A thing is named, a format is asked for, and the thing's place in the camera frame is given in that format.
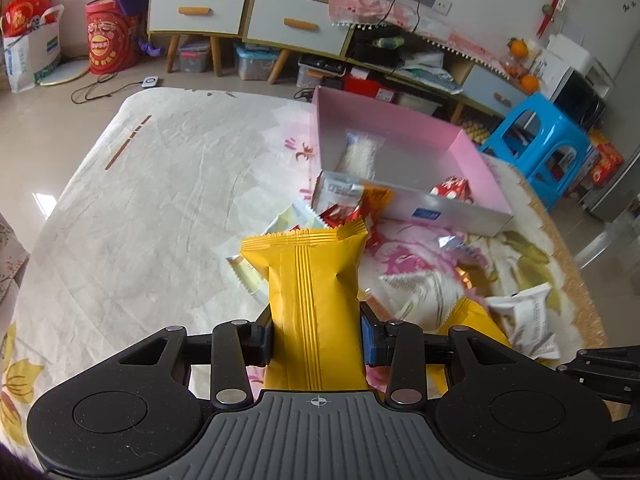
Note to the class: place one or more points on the long clear storage bin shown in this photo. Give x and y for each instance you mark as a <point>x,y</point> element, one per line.
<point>417,102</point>

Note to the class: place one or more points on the floral tablecloth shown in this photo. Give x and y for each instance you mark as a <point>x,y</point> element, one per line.
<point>150,210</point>

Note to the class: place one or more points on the white wall socket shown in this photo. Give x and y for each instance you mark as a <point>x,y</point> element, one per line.
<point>442,6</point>

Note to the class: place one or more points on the small white floor device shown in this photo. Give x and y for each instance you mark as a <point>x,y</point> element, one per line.
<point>150,82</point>

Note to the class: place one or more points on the blue-lid storage bin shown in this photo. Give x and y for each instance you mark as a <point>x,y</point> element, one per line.
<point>255,65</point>

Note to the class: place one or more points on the wide white cabinet drawer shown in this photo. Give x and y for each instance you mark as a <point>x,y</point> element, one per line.
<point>280,12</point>

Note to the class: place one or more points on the grey refrigerator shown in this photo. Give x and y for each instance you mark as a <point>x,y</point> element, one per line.
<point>620,185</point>

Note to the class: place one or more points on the round white floor disc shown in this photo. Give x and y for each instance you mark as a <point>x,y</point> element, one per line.
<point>70,71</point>

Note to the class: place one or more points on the pile of white papers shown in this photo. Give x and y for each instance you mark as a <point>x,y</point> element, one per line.
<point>430,72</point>

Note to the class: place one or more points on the red gift bag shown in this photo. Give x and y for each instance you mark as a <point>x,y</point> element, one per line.
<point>27,10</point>

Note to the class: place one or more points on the red white snack packet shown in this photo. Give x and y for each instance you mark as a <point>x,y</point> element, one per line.
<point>452,190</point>

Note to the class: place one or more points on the small orange foil packet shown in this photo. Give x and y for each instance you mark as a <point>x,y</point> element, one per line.
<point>467,280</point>

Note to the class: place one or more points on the tall wooden shelf cabinet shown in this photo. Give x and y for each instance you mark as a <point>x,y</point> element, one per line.
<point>173,55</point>

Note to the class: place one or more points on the pink printed cloth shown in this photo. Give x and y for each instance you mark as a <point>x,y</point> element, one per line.
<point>360,7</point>

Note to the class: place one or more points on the orange fruit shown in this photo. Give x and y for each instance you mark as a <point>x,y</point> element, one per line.
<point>520,47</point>
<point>531,82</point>

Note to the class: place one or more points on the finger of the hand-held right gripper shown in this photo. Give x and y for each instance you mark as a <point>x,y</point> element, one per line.
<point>610,370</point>

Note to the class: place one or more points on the yellow egg tray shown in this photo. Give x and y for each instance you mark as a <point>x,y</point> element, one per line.
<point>475,130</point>

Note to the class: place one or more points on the pink cardboard box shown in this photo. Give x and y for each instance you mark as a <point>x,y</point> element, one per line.
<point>400,140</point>

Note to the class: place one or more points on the white printer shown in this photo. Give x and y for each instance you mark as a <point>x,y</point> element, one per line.
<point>575,55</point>

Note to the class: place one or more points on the clear bin with black lid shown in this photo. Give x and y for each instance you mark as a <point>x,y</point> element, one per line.
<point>312,77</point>

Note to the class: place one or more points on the white clear snack packet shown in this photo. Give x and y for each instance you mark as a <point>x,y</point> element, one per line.
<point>357,152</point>

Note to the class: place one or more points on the yellow snack packet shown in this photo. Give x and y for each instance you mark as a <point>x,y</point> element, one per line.
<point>475,321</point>
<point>310,300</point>

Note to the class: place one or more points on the silver foil snack packet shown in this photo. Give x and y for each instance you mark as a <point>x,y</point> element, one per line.
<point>450,245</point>

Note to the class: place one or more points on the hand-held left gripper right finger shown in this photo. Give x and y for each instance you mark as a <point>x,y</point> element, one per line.
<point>369,345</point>

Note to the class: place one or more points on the black bag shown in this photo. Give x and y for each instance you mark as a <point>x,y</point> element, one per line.
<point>370,52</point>

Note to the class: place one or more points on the white grey-print snack packet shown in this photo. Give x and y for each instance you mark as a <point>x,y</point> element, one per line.
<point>527,322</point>
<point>425,295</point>

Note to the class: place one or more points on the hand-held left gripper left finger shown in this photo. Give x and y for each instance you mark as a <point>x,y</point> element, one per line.
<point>260,344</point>

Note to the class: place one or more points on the pale blue cabinet drawer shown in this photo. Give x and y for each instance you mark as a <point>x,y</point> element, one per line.
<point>485,85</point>

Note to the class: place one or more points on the white green snack packet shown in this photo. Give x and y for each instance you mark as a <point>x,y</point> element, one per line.
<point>287,220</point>

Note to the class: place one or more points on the red tassel ornament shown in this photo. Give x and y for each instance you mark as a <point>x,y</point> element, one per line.
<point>552,10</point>

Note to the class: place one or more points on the low wooden cabinet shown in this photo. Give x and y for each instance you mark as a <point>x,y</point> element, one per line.
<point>278,67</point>

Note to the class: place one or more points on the white paper bag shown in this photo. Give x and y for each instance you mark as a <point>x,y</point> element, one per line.
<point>30,60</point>

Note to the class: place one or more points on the red yellow cartons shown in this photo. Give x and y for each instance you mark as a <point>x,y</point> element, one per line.
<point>607,160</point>

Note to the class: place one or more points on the blue plastic stool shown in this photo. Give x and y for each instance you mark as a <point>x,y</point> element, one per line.
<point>537,110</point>

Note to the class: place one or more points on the red storage box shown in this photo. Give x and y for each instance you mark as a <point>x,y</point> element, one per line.
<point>370,87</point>

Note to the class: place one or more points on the red foil snack packet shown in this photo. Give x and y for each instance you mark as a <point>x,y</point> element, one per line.
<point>340,216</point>

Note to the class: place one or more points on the silver white snack packet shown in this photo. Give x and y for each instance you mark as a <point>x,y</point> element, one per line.
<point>335,191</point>

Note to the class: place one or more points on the red printed barrel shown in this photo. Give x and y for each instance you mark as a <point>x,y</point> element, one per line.
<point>107,40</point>

